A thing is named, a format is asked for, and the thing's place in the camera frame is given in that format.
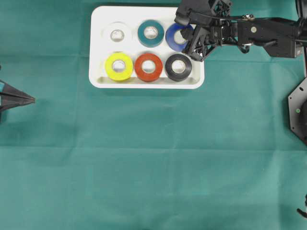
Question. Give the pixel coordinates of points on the blue tape roll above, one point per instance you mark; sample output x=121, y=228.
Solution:
x=174, y=38

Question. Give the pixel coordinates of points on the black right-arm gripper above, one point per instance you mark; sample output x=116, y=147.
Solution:
x=221, y=31

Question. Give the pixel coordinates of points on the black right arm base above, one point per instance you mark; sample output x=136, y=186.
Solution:
x=297, y=104

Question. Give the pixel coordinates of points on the yellow tape roll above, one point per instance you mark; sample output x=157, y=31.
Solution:
x=123, y=75

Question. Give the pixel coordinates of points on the white tape roll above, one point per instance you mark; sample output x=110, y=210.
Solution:
x=117, y=33

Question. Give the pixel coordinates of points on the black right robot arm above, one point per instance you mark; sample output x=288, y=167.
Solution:
x=280, y=37

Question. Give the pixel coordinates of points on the white plastic case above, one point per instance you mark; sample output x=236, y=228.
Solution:
x=132, y=16

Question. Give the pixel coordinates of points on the black tape roll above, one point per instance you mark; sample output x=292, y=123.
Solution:
x=178, y=67

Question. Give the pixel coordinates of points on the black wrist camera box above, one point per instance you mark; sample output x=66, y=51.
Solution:
x=196, y=12

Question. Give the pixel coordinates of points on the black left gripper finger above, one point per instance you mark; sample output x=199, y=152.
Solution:
x=6, y=104
x=8, y=90

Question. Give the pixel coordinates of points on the teal tape roll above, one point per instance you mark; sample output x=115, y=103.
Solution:
x=151, y=42

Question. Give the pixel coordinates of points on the red tape roll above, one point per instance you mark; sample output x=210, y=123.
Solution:
x=144, y=76

